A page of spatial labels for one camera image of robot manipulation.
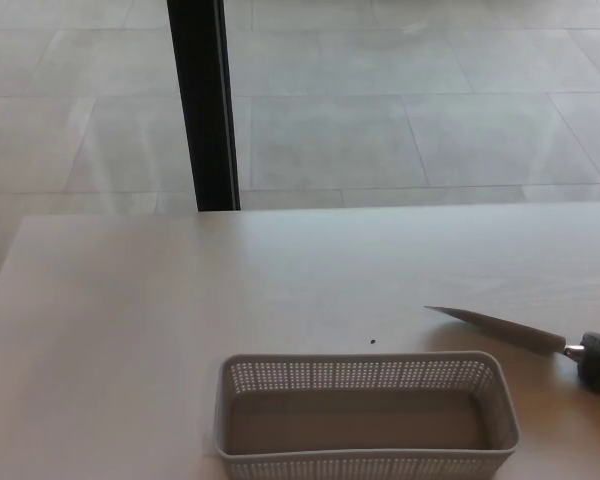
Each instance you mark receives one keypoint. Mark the black vertical frame post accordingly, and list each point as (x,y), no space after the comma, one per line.
(200,100)

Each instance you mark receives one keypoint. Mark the grey perforated plastic basket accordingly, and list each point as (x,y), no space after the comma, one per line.
(360,457)

